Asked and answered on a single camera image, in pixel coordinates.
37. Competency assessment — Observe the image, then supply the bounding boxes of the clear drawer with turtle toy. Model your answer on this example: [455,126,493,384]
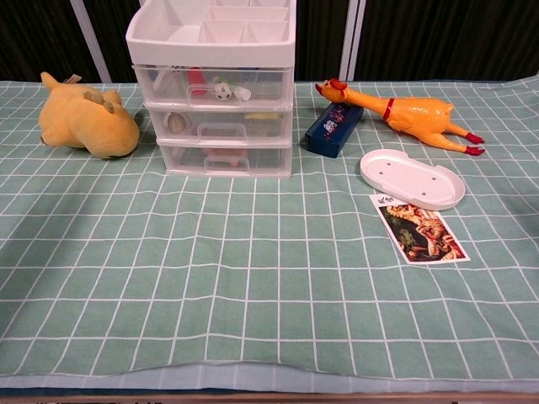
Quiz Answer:
[156,137,294,177]

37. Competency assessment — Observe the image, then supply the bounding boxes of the pink brown turtle toy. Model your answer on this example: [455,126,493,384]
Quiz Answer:
[200,146,250,170]

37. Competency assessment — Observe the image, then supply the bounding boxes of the clear plastic drawer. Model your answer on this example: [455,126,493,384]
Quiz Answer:
[144,102,295,144]

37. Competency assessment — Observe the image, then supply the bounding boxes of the clear drawer with ball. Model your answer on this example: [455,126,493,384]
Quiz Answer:
[131,63,295,106]

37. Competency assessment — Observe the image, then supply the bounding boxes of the white plastic drawer cabinet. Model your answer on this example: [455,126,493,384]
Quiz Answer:
[125,0,298,180]

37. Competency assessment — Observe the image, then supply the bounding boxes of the green checked tablecloth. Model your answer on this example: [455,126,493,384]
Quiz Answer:
[0,77,539,396]

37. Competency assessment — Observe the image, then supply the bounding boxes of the dark blue printed box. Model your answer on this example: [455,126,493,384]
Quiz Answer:
[304,102,366,159]

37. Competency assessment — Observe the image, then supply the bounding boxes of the white cup sideways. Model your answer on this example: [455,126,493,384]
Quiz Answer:
[229,82,253,102]

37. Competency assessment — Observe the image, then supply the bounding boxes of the round wooden disc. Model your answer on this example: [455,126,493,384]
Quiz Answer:
[165,112,187,134]

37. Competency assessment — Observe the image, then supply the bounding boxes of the white oval plastic tray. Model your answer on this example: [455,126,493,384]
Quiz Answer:
[360,146,467,211]

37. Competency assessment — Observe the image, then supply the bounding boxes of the red object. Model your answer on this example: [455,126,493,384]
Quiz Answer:
[187,69,210,96]

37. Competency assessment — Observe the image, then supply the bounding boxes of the printed picture card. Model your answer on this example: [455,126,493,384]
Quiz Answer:
[369,194,472,265]

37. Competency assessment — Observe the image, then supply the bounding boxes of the orange rubber chicken toy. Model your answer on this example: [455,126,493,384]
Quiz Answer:
[314,77,486,157]

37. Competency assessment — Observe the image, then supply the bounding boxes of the yellow plush animal toy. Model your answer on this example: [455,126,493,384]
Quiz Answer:
[38,71,141,160]

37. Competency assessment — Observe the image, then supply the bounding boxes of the wide white frame post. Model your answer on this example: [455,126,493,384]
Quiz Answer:
[338,0,367,82]

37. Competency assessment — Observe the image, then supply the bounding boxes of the thin white frame post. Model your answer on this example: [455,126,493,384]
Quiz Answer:
[69,0,113,83]

